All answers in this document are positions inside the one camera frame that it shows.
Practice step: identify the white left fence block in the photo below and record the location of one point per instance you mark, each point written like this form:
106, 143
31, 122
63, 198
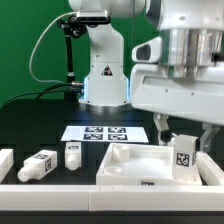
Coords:
6, 162

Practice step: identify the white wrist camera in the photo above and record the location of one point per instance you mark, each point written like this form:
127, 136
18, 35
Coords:
148, 52

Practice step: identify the white fence block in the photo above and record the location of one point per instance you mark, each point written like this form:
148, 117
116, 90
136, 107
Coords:
211, 173
6, 162

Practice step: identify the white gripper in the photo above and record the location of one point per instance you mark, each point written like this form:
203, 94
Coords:
200, 99

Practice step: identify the black camera stand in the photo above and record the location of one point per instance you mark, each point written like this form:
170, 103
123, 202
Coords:
71, 31

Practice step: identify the white front fence wall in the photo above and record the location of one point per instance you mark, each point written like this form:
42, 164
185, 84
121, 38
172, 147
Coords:
110, 198

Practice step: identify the marker sheet with tags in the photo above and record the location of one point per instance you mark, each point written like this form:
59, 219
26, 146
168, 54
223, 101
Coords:
105, 134

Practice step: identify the white square tabletop tray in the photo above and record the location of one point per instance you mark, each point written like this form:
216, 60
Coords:
134, 164

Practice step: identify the white right fence block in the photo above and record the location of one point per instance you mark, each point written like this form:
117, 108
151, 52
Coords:
211, 173

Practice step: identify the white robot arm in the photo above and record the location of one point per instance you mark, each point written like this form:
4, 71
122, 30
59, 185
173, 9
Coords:
178, 73

